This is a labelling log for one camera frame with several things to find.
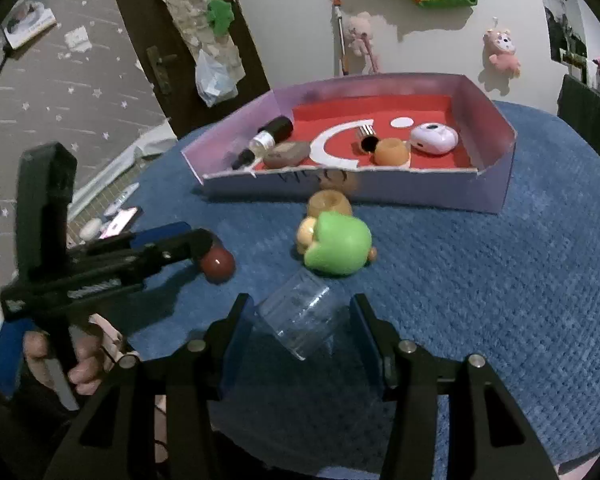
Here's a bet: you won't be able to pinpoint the grey oval case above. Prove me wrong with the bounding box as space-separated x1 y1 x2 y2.
262 141 312 169

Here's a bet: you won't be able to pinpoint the clear plastic cup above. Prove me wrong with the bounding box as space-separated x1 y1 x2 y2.
254 267 348 361

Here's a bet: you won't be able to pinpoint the person's left forearm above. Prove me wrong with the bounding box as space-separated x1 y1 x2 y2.
0 360 96 480

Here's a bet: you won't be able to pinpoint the green and beige toy figure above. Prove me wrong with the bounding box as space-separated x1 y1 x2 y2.
295 210 378 277

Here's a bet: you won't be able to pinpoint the small white bottle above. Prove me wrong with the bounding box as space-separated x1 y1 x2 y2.
78 217 103 241

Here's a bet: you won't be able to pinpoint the large amber ring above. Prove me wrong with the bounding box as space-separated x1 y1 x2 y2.
307 189 353 218

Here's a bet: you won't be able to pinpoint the green plush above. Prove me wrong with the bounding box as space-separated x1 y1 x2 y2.
207 0 236 36

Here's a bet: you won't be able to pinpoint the hanging plastic bags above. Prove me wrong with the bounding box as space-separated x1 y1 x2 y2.
150 0 246 81

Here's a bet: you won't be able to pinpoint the brown wooden door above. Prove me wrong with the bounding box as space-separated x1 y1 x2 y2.
105 0 271 138

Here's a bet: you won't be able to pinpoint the dark cloth covered table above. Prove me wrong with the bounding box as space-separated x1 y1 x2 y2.
557 74 600 181

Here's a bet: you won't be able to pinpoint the printed paper card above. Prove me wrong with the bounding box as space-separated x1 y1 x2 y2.
2 0 58 51

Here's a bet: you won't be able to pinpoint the black cylinder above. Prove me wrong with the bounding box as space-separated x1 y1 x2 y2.
265 116 295 143

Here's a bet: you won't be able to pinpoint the small amber ring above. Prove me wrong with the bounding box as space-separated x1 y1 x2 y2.
374 137 410 167

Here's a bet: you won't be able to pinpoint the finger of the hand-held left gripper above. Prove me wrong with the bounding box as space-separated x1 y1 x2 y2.
130 221 193 250
67 228 215 288

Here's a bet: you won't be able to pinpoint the purple cardboard box tray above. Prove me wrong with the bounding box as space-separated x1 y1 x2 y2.
181 73 517 215

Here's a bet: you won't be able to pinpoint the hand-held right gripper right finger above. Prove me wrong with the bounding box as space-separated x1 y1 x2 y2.
349 292 561 480

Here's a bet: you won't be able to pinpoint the fork with black handle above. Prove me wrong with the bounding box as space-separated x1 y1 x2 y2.
352 124 379 155

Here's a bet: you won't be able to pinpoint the white and orange stick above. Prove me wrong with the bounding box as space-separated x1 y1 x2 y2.
331 0 351 77

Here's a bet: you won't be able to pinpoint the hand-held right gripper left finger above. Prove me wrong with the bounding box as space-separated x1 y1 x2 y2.
42 292 256 480

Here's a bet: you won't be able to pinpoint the glass dropper bottle black cap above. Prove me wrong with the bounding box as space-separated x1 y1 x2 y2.
230 130 277 171

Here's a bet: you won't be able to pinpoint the pink plush with white face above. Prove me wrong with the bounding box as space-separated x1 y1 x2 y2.
482 27 522 78

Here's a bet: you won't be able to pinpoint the pale pink long-legged plush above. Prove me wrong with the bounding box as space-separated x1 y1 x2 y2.
342 11 381 73

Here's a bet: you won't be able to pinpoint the white marker pen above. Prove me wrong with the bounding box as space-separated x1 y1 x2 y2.
102 182 141 218

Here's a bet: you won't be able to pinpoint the person's left hand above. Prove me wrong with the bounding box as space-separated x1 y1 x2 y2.
22 312 131 396

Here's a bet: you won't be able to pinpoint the clear plastic bag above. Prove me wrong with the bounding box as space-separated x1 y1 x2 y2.
195 50 238 107

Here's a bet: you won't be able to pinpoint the white round device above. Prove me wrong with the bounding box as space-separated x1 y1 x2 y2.
410 122 458 156

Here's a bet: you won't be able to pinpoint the red paper sheet white shapes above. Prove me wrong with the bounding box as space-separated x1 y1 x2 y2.
245 91 473 171

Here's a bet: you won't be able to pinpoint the red ball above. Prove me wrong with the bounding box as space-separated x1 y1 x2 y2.
200 244 236 282

